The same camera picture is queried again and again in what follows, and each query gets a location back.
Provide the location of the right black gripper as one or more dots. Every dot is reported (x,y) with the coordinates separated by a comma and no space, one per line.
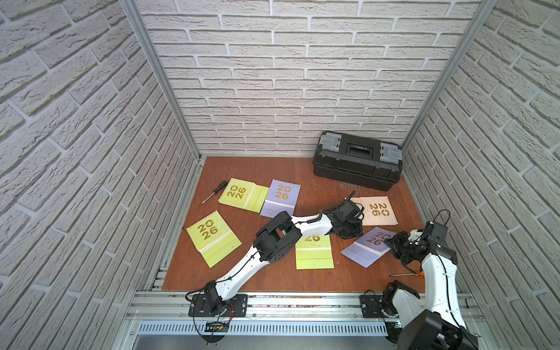
(395,244)

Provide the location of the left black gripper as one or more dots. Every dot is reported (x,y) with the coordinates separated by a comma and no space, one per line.
(350,210)

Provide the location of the beige calendar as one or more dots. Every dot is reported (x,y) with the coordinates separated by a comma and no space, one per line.
(377,211)

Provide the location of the purple calendar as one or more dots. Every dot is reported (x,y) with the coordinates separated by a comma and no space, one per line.
(282,196)
(369,248)

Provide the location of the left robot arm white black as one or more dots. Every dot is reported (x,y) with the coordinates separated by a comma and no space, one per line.
(275,240)

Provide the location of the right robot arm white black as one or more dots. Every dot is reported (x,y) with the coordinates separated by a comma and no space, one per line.
(438,324)

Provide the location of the orange screwdriver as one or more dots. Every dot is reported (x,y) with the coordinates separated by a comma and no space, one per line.
(413,274)

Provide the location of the black grey toolbox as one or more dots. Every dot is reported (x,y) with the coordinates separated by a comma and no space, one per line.
(370,163)

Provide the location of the green calendar centre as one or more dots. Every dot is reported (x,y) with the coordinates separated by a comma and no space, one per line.
(314,252)

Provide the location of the green calendar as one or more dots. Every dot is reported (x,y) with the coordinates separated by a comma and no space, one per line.
(314,252)
(213,238)
(244,195)

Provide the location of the green calendar far left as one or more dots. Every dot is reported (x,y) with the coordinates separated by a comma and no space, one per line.
(244,195)

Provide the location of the black screwdriver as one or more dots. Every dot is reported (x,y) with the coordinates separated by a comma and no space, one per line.
(219,188)

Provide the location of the green calendar near left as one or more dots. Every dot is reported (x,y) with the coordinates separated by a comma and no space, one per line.
(213,238)

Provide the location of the perforated metal grille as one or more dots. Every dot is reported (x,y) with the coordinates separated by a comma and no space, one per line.
(269,328)

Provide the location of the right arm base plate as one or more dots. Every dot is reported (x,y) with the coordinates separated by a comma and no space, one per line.
(375,306)

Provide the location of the aluminium rail frame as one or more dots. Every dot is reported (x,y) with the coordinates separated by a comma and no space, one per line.
(260,306)

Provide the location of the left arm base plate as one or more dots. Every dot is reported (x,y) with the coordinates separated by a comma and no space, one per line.
(201,307)

